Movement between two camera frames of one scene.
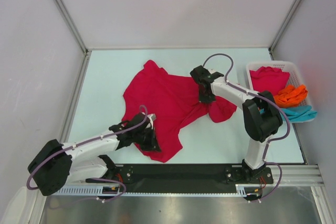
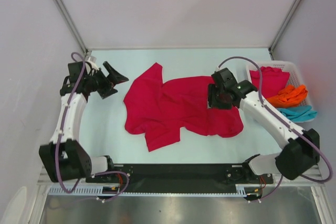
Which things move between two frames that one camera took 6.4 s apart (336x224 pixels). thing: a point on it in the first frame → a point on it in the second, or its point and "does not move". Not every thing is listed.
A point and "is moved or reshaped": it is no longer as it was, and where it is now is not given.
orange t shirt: x=291 y=95 does not move
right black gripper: x=206 y=99 → x=212 y=100
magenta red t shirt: x=269 y=78 does not move
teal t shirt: x=300 y=114 does not move
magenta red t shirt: x=174 y=99 is moved or reshaped
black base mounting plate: x=183 y=178 does not move
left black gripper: x=155 y=147 → x=114 y=76
